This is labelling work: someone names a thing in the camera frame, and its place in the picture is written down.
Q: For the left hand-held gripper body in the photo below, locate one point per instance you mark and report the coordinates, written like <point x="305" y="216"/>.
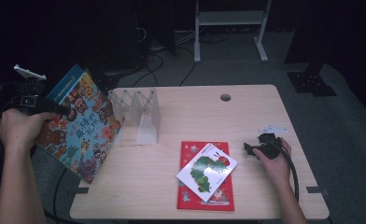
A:
<point x="28" y="101"/>

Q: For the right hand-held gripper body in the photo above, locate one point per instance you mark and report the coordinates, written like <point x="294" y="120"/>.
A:
<point x="270" y="146"/>

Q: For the dark blue monster picture book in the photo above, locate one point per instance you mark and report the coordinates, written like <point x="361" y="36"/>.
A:
<point x="66" y="81"/>

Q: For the colourful animal picture book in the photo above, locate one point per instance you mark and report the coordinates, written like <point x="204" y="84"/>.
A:
<point x="81" y="133"/>

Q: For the white caterpillar picture book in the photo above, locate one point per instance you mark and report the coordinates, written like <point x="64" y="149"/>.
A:
<point x="207" y="171"/>

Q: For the red picture book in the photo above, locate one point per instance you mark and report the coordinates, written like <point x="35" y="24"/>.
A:
<point x="190" y="151"/>

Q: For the clear acrylic book rack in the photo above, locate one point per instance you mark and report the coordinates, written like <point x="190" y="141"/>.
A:
<point x="142" y="118"/>

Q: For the person's right hand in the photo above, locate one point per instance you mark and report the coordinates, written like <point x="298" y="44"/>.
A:
<point x="276" y="171"/>

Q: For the person's left hand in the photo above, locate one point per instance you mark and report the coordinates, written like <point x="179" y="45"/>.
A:
<point x="19" y="129"/>

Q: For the black stand base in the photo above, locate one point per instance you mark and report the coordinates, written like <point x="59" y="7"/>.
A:
<point x="312" y="82"/>

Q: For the white metal stand frame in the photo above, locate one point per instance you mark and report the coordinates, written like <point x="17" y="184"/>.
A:
<point x="231" y="18"/>

